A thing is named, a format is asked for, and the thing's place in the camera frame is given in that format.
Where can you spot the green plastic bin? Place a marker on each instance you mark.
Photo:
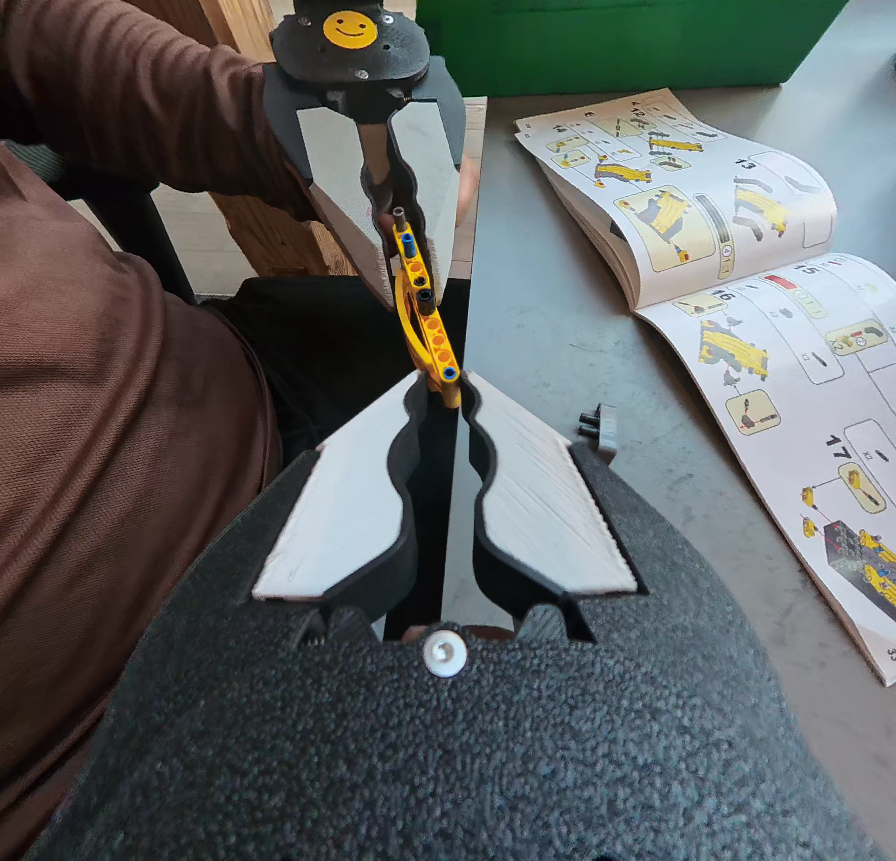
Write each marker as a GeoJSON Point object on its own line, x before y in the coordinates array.
{"type": "Point", "coordinates": [630, 28]}

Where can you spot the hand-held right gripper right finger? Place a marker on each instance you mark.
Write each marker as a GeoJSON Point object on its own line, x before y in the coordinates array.
{"type": "Point", "coordinates": [546, 518]}

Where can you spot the person's left forearm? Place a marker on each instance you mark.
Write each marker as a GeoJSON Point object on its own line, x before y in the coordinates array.
{"type": "Point", "coordinates": [140, 84]}

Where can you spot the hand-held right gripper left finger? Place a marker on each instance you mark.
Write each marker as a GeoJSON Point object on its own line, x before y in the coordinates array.
{"type": "Point", "coordinates": [336, 518]}

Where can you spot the wooden post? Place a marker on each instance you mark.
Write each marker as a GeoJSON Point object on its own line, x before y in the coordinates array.
{"type": "Point", "coordinates": [280, 238]}

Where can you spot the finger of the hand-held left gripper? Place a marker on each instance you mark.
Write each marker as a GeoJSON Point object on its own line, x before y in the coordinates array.
{"type": "Point", "coordinates": [430, 168]}
{"type": "Point", "coordinates": [336, 168]}

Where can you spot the black office chair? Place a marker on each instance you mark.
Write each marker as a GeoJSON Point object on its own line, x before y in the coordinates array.
{"type": "Point", "coordinates": [133, 224]}

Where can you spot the open instruction booklet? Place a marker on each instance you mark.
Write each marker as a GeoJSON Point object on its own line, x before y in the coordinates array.
{"type": "Point", "coordinates": [756, 315]}

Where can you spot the grey desk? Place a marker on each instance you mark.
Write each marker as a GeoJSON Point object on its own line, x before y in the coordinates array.
{"type": "Point", "coordinates": [560, 301]}

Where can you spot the grey angled brick with pins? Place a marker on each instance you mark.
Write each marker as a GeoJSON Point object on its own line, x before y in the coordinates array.
{"type": "Point", "coordinates": [605, 431]}

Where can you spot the yellow brick assembly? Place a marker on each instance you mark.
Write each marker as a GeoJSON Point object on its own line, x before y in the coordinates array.
{"type": "Point", "coordinates": [430, 329]}

